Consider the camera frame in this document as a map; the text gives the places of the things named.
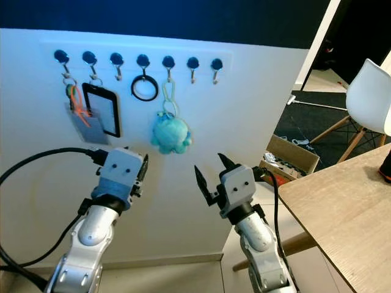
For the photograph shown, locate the open cardboard box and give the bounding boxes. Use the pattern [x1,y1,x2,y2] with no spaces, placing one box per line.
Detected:
[258,134,320,187]

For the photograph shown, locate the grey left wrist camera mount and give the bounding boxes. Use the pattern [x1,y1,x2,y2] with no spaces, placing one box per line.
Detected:
[97,146,147,200]

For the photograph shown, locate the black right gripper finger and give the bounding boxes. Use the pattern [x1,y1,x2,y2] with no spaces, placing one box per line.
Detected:
[216,152,239,179]
[194,165,216,206]

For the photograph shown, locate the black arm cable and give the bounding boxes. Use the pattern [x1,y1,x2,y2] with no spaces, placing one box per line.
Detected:
[0,147,108,291]
[258,165,301,289]

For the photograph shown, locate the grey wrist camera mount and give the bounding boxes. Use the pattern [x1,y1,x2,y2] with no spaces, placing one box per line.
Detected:
[219,164,265,212]
[97,146,147,200]

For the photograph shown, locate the dark grey rug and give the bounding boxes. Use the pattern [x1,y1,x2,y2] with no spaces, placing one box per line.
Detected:
[274,90,391,164]

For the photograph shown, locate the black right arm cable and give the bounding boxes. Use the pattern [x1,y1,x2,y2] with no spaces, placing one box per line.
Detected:
[258,165,301,289]

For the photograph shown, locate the white wall hook rail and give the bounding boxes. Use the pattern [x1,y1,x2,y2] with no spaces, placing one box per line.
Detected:
[39,39,235,70]

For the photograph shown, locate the wooden table leg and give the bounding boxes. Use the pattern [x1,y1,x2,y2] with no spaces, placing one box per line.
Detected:
[232,230,313,273]

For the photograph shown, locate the white chair with wooden legs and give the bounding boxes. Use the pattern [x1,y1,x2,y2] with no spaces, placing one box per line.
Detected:
[308,59,391,164]

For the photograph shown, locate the black ring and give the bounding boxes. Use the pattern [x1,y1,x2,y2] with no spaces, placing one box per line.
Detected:
[130,74,160,103]

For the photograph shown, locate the black and red object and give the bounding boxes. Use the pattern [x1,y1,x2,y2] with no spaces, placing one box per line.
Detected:
[377,149,391,183]

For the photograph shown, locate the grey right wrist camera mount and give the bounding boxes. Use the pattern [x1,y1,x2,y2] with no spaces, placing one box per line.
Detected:
[219,164,265,212]

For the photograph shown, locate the blue knob metal hook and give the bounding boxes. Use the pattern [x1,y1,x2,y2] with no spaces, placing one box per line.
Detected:
[136,54,151,79]
[54,49,70,80]
[109,52,124,82]
[161,55,176,82]
[81,51,97,81]
[210,58,224,85]
[186,57,200,84]

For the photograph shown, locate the teal octopus plush keychain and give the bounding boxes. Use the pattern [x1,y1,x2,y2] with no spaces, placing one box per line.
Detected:
[150,79,194,155]

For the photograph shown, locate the keys with orange cord tag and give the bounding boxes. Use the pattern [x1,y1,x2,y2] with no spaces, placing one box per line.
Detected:
[62,76,102,146]

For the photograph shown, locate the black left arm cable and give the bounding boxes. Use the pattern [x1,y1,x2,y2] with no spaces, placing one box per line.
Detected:
[0,147,108,291]

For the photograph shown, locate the black framed card holder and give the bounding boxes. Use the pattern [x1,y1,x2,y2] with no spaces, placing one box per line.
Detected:
[82,82,122,139]

